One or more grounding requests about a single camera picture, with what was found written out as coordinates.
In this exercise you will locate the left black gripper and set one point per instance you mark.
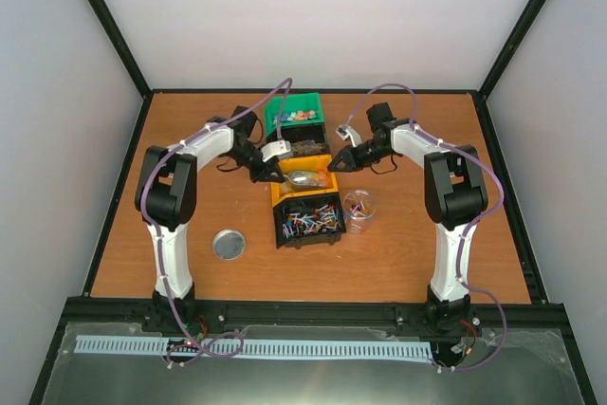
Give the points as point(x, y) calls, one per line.
point(264, 174)

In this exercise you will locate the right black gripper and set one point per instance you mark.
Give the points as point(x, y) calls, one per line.
point(351, 164)

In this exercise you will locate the metal scoop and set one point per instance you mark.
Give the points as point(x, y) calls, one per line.
point(304, 178)

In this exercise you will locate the black popsicle candy bin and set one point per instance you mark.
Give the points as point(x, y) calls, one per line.
point(307, 139)

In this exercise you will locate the clear plastic jar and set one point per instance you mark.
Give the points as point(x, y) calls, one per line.
point(359, 210)

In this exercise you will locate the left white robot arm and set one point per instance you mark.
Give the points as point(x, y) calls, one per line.
point(166, 195)

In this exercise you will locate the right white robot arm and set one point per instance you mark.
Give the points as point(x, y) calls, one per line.
point(455, 194)

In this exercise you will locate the yellow star candy bin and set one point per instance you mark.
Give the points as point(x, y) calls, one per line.
point(282, 191)

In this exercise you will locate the black lollipop bin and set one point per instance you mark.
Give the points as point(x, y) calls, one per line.
point(309, 220)

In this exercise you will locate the green candy bin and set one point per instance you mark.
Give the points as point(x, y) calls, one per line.
point(297, 110)

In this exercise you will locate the round metal lid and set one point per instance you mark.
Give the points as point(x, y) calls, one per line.
point(229, 244)

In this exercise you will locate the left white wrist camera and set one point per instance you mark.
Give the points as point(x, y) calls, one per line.
point(279, 149)

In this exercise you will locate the light blue cable duct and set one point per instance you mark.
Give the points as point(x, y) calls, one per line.
point(410, 351)

